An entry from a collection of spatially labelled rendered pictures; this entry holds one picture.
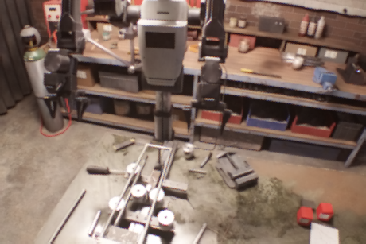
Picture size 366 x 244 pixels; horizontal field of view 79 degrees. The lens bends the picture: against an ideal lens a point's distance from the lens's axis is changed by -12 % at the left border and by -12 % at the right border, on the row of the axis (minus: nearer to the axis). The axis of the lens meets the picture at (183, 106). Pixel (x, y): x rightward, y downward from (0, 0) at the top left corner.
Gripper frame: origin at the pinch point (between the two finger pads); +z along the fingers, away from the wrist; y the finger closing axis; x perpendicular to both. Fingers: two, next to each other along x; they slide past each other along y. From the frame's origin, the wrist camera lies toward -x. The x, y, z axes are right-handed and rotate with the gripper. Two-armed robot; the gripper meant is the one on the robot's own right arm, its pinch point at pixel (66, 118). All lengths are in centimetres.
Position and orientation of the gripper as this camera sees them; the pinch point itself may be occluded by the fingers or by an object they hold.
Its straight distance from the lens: 86.5
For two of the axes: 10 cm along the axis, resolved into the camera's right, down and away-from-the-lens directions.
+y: 9.9, 0.8, -0.6
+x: 0.6, -0.8, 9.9
